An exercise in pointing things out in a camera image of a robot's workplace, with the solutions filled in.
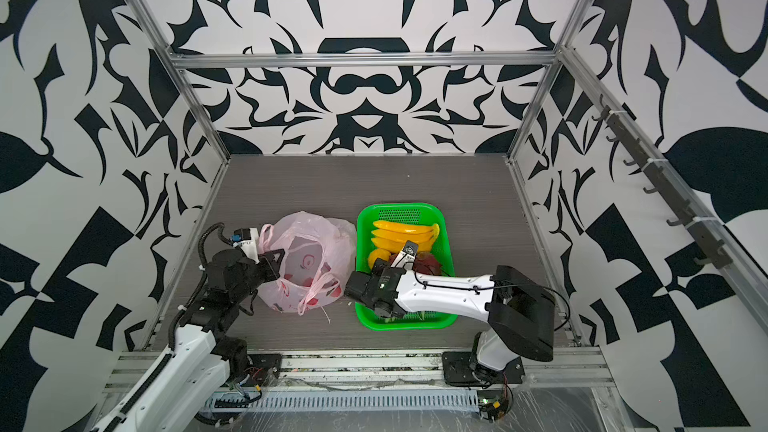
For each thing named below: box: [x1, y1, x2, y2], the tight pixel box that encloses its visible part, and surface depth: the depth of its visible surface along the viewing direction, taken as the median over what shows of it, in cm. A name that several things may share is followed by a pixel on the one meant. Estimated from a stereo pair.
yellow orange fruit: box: [368, 249, 391, 269], surface depth 90 cm
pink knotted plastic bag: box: [257, 210, 357, 316], surface depth 82 cm
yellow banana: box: [371, 220, 440, 253], surface depth 95 cm
